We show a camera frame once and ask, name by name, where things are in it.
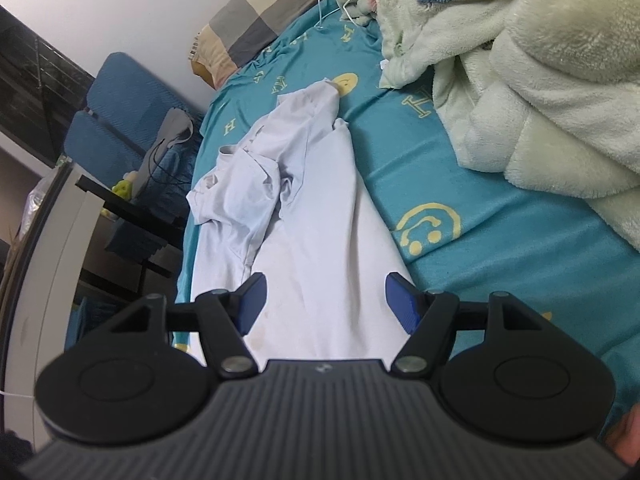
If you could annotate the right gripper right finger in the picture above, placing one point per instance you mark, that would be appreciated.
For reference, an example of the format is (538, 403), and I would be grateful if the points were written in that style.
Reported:
(428, 318)

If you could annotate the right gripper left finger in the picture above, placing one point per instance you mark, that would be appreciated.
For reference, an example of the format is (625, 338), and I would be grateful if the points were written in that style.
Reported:
(224, 318)

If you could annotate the white t-shirt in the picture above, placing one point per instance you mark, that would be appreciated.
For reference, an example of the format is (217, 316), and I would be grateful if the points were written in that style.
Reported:
(288, 201)

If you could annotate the person's right hand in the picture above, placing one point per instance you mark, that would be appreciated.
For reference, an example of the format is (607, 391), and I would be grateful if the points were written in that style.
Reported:
(624, 438)

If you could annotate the teal patterned bed sheet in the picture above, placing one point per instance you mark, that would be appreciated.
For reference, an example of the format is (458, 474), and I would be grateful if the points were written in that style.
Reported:
(453, 228)

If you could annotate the yellow green plush toy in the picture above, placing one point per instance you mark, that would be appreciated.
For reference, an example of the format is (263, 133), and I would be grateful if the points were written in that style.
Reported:
(123, 189)

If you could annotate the grey folded cloth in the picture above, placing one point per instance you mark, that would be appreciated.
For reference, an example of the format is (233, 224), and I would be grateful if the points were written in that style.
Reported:
(177, 128)

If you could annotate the blue covered chair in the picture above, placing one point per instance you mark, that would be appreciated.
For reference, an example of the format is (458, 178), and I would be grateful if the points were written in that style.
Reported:
(132, 101)
(106, 153)

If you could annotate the clear plastic bag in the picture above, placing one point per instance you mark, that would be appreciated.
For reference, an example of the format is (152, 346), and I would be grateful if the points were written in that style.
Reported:
(28, 195)

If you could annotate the green and pink blanket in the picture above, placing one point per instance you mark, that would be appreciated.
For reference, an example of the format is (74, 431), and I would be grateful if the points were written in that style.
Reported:
(544, 92)

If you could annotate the window with metal grille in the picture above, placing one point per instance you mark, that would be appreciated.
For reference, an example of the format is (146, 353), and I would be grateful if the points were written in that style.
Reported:
(41, 90)

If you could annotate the plaid pillow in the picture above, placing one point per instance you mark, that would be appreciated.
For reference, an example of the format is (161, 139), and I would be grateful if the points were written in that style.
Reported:
(237, 33)

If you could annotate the white desk with black frame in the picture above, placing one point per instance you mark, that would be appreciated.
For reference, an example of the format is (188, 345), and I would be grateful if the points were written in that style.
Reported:
(38, 289)

